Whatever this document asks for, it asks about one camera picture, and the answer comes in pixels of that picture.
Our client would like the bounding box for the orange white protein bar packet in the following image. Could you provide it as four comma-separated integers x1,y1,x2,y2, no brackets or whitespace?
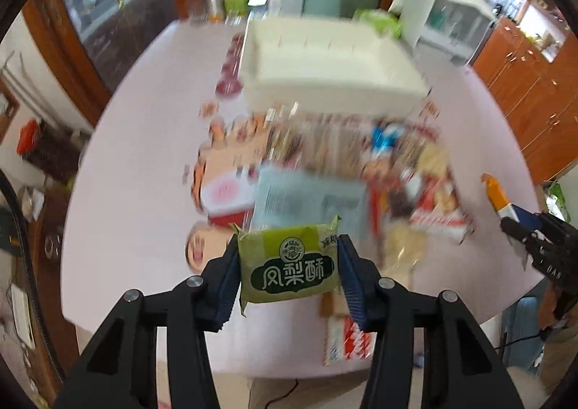
481,173,540,231

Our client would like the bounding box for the green pineapple cake packet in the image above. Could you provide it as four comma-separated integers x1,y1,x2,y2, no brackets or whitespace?
235,216,340,309

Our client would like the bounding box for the light blue snack bag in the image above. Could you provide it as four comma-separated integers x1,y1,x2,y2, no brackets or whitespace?
250,166,368,239

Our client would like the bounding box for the red white striped snack packet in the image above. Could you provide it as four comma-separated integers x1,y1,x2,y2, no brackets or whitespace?
323,316,375,366

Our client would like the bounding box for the wooden sideboard cabinet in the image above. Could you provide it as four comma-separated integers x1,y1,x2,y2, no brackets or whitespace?
472,18,577,184

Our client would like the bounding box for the pink printed tablecloth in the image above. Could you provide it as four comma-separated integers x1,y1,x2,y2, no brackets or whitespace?
61,21,541,379

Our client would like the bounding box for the white desktop cabinet appliance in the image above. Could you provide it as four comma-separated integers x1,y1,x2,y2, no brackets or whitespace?
389,0,497,65

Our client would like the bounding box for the white plastic storage bin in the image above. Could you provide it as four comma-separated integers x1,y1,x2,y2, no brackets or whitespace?
238,17,431,117

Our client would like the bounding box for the green tissue pack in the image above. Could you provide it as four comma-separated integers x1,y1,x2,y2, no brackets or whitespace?
352,9,402,39

